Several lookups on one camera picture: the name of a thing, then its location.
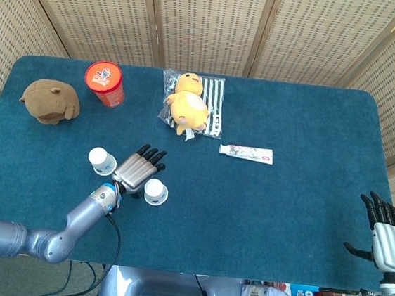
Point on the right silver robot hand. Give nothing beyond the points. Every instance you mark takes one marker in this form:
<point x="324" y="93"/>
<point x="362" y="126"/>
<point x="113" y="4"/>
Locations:
<point x="390" y="246"/>

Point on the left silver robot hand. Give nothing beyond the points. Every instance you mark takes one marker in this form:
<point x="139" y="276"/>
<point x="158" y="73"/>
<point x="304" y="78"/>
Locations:
<point x="134" y="173"/>

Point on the white paper cup fern print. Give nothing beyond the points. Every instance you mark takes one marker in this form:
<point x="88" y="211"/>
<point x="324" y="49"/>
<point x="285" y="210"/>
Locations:
<point x="154" y="188"/>

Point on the white paper cup large flower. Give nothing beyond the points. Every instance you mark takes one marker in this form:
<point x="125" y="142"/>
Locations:
<point x="97" y="156"/>

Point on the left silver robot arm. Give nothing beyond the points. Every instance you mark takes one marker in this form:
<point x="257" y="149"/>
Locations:
<point x="81" y="213"/>

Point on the yellow plush toy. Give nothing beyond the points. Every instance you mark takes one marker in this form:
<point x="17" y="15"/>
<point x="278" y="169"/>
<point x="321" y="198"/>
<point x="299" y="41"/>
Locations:
<point x="187" y="108"/>

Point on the small blue box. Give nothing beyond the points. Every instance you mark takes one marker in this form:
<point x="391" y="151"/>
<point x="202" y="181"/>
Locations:
<point x="304" y="293"/>

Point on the red lidded snack tub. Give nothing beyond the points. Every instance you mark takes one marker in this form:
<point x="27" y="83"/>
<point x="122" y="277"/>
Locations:
<point x="104" y="78"/>

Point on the brown capybara plush toy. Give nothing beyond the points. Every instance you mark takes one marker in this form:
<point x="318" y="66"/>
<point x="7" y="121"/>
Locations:
<point x="50" y="100"/>

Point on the striped plastic package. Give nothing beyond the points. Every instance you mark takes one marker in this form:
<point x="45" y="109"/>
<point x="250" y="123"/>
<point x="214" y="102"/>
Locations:
<point x="217" y="97"/>

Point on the white toothpaste tube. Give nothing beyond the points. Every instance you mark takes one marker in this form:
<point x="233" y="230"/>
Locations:
<point x="246" y="153"/>

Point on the blue carpet table mat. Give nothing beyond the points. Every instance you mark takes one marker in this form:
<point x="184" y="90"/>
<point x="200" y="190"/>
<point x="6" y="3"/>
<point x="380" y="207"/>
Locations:
<point x="247" y="213"/>

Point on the silver robot torso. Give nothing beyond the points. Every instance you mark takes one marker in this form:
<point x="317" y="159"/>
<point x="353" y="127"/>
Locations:
<point x="168" y="293"/>

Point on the woven bamboo folding screen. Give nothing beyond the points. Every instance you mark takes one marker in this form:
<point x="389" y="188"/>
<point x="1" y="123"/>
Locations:
<point x="210" y="22"/>

